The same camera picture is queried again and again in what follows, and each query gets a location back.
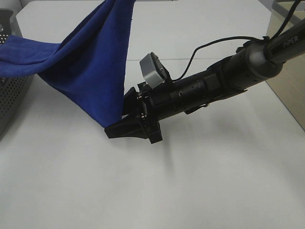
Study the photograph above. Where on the grey perforated plastic basket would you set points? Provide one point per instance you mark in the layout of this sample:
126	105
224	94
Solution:
12	90

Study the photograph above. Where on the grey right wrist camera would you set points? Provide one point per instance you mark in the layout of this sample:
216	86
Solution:
154	73

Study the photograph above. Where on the blue microfibre towel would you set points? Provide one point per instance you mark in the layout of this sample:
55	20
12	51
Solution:
88	66

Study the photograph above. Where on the white back panel board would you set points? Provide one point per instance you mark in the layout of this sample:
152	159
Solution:
170	29

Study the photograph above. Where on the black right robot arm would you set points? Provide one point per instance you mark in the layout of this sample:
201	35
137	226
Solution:
253	63

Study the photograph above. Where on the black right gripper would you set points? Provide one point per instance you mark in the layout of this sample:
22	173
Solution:
159	103

